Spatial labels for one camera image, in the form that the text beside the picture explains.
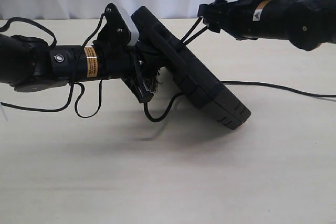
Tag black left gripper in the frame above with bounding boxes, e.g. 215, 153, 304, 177
93, 40, 167, 103

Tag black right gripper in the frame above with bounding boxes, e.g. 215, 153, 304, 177
198, 0, 262, 40

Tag black braided rope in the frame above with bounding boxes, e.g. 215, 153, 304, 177
123, 16, 336, 123

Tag black plastic carrying case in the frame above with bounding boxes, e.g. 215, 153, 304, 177
131, 6, 251, 130

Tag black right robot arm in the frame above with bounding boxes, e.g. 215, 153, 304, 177
197, 0, 335, 51

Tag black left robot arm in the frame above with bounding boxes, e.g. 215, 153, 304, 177
1, 35, 167, 103

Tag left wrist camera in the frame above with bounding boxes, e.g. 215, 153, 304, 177
97, 3, 140, 47

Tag thin black left cable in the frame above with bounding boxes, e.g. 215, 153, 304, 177
0, 14, 111, 119

